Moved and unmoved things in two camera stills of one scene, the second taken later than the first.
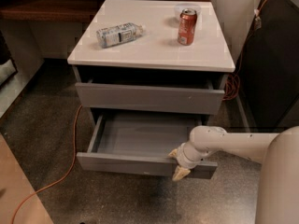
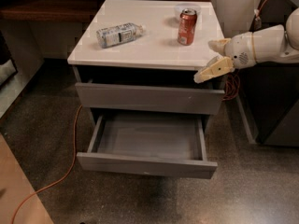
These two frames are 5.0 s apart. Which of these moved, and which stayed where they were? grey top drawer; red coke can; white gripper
Moved: white gripper
Stayed: grey top drawer; red coke can
